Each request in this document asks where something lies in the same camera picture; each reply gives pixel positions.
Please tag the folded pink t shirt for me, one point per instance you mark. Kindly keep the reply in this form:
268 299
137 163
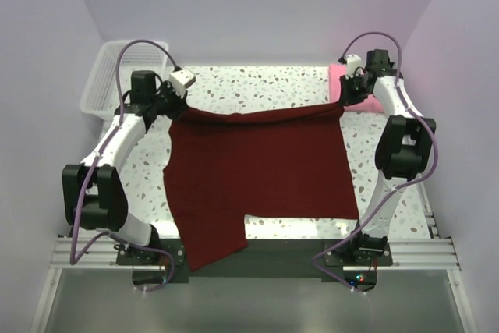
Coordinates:
371 104

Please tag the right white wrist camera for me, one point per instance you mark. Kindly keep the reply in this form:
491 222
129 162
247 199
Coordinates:
353 65

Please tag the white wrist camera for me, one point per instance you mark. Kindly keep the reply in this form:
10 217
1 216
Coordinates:
353 65
181 80

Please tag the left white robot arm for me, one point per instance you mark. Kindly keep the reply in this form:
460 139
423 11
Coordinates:
94 196

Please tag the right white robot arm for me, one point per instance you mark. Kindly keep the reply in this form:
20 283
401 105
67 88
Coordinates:
402 153

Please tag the white plastic basket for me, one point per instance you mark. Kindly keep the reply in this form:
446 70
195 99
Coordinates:
100 95

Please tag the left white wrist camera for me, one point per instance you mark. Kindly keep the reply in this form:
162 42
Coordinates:
181 80

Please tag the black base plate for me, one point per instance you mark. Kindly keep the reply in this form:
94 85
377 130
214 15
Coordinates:
356 261

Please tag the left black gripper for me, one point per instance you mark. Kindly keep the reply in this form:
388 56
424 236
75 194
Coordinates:
180 102

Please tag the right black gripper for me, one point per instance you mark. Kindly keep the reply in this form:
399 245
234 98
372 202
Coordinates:
346 97

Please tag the dark red t shirt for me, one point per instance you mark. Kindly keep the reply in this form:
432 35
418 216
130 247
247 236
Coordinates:
285 163

